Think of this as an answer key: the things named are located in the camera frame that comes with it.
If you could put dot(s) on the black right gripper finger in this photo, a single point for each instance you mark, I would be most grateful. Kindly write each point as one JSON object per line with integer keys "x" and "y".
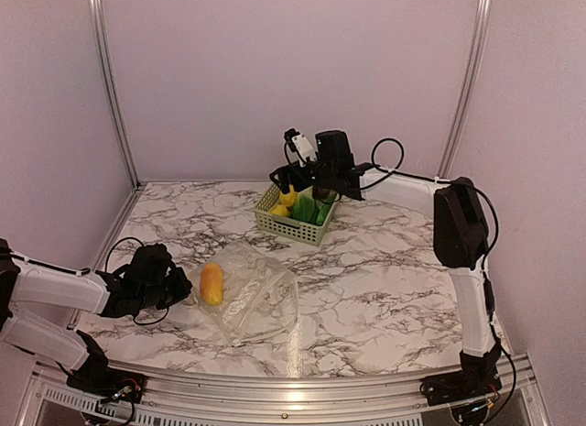
{"x": 280, "y": 179}
{"x": 282, "y": 171}

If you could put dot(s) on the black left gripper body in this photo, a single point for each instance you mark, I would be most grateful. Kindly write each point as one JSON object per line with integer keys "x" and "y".
{"x": 161, "y": 297}

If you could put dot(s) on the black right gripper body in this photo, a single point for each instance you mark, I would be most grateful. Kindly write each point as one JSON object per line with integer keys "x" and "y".
{"x": 324, "y": 176}

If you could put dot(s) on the yellow fake lemon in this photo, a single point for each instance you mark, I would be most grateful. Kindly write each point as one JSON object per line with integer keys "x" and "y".
{"x": 280, "y": 210}
{"x": 288, "y": 199}

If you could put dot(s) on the green fake leafy vegetable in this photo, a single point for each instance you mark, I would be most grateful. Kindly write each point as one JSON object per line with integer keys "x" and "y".
{"x": 306, "y": 209}

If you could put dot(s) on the green fake chili pepper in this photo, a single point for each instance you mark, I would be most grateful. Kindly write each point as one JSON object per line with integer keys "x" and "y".
{"x": 323, "y": 211}

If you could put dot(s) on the clear zip top bag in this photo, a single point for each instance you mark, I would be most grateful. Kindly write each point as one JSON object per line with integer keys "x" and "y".
{"x": 260, "y": 295}

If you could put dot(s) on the brown fake potato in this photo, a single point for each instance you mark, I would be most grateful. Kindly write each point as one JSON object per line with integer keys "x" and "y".
{"x": 324, "y": 195}

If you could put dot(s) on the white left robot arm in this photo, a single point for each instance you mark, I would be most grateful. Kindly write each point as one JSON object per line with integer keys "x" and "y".
{"x": 25, "y": 280}

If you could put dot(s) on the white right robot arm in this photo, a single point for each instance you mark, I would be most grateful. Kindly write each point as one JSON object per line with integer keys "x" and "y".
{"x": 462, "y": 238}

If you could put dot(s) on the pale green perforated basket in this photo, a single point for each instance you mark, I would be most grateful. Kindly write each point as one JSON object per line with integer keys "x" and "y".
{"x": 289, "y": 227}

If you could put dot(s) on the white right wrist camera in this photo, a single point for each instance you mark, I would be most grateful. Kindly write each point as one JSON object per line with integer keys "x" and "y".
{"x": 300, "y": 146}

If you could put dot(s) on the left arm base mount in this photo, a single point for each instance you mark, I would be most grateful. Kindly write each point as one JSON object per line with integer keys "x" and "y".
{"x": 97, "y": 377}

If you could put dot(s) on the aluminium front rail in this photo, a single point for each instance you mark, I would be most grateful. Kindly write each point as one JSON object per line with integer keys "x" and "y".
{"x": 184, "y": 398}

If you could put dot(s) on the right aluminium frame post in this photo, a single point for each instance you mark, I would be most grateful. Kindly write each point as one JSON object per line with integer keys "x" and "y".
{"x": 471, "y": 73}

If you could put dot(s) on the aluminium frame post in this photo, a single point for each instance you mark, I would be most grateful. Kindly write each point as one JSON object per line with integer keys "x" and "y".
{"x": 471, "y": 73}
{"x": 104, "y": 56}

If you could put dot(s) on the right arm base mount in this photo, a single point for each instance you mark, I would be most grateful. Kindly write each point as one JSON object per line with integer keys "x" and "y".
{"x": 478, "y": 376}

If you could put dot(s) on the left aluminium frame post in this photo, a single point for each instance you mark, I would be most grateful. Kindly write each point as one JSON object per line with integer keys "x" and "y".
{"x": 104, "y": 56}

